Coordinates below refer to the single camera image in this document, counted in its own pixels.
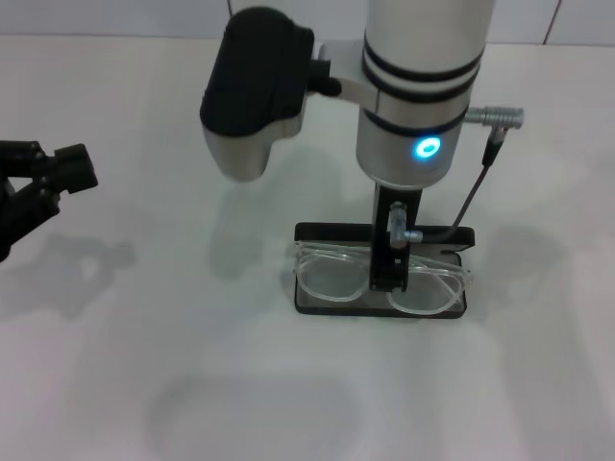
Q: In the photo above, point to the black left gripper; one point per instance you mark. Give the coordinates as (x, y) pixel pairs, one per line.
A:
(6, 225)

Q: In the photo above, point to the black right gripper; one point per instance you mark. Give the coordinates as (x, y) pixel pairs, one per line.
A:
(383, 225)

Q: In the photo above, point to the black glasses case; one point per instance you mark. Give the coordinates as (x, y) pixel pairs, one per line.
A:
(384, 311)

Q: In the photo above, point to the clear white-framed glasses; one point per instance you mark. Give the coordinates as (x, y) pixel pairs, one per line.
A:
(331, 288)

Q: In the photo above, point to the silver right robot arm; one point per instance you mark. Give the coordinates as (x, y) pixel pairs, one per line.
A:
(418, 96)

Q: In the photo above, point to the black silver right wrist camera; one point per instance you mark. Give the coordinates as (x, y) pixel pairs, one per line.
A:
(254, 81)

